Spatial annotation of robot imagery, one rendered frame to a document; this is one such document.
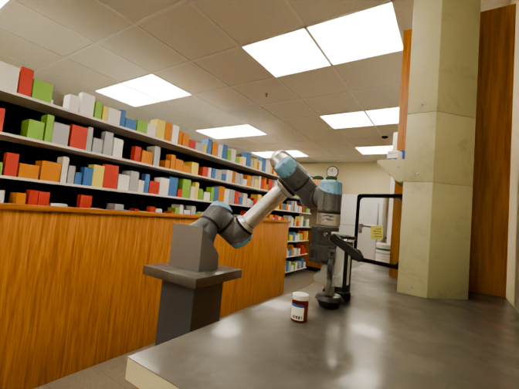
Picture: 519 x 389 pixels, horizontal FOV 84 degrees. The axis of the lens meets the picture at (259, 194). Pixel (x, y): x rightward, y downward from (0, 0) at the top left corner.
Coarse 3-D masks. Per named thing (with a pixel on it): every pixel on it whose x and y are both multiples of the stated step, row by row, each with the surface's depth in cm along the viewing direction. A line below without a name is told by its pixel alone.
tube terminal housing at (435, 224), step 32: (416, 128) 124; (448, 128) 122; (416, 160) 123; (448, 160) 121; (416, 192) 122; (448, 192) 120; (416, 224) 121; (448, 224) 120; (416, 256) 119; (448, 256) 119; (416, 288) 118; (448, 288) 118
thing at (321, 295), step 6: (318, 294) 93; (324, 294) 93; (330, 294) 92; (336, 294) 94; (318, 300) 92; (324, 300) 89; (330, 300) 89; (336, 300) 89; (342, 300) 91; (324, 306) 90; (330, 306) 90; (336, 306) 90
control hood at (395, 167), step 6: (378, 162) 131; (384, 162) 130; (390, 162) 129; (396, 162) 127; (402, 162) 126; (384, 168) 130; (390, 168) 128; (396, 168) 127; (402, 168) 126; (390, 174) 128; (396, 174) 127; (402, 174) 126; (396, 180) 127; (402, 180) 126; (402, 186) 140
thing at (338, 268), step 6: (336, 234) 110; (330, 240) 104; (348, 240) 101; (354, 240) 102; (336, 252) 102; (342, 252) 101; (336, 258) 101; (342, 258) 101; (336, 264) 101; (342, 264) 101; (336, 270) 101; (342, 270) 101; (336, 276) 101; (342, 276) 101; (336, 282) 101; (324, 288) 104; (336, 288) 101
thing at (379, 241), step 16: (368, 208) 169; (384, 208) 161; (400, 208) 154; (368, 224) 168; (384, 224) 160; (400, 224) 153; (368, 240) 167; (384, 240) 159; (368, 256) 166; (384, 256) 158
